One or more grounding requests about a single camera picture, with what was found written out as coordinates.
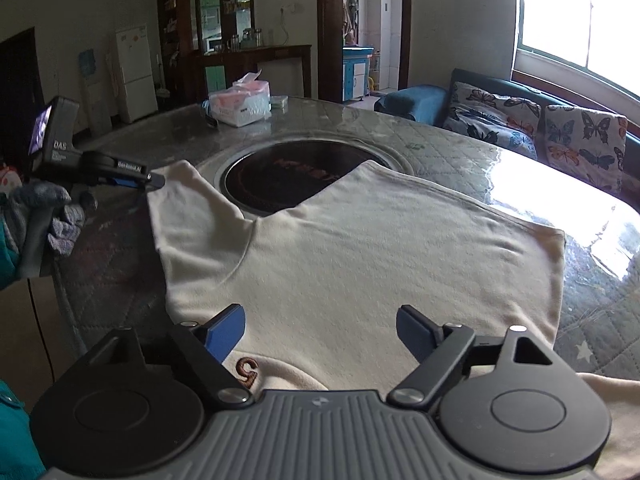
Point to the butterfly print pillow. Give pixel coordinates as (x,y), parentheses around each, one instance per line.
(500,102)
(585,145)
(490,137)

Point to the round black induction cooktop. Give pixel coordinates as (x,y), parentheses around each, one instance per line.
(280,170)

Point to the white red-spotted object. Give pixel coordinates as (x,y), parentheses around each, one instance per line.
(10,177)

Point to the dark wooden display cabinet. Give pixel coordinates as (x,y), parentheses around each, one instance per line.
(185,35)

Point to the small black device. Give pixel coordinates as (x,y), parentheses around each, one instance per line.
(210,114)

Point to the blue cabinet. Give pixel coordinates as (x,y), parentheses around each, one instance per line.
(356,72)

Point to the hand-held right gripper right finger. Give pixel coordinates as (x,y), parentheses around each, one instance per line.
(415,332)

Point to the person's teal jacket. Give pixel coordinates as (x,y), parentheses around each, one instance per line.
(17,435)

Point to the person's left hand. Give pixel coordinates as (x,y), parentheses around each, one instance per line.
(30,202)

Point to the pink white tissue pack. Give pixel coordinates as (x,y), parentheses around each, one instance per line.
(240,105)

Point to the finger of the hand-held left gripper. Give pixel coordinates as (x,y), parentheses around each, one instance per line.
(152,180)

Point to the dark wooden door frame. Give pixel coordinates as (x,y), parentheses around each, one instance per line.
(330,30)

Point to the blue sofa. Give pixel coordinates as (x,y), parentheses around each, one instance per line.
(415,100)

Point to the white refrigerator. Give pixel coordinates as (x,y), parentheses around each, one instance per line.
(136,75)

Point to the glass jar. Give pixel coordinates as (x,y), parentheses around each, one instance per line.
(258,37)
(247,39)

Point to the cream shirt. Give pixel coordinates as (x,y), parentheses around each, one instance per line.
(350,260)

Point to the dark wooden door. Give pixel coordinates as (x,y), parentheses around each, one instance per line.
(22,100)

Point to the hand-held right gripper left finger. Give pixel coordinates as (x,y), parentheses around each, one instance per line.
(227,332)

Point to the person's left forearm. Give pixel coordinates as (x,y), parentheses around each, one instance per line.
(9,260)

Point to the white wall socket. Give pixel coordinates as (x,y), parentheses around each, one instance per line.
(295,8)

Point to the small green white box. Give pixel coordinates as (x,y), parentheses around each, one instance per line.
(279,102)

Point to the hanging dark cloth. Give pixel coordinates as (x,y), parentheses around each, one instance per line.
(351,15)

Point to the water dispenser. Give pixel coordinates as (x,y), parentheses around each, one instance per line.
(92,90)

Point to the window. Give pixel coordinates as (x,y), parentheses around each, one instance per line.
(575,10)

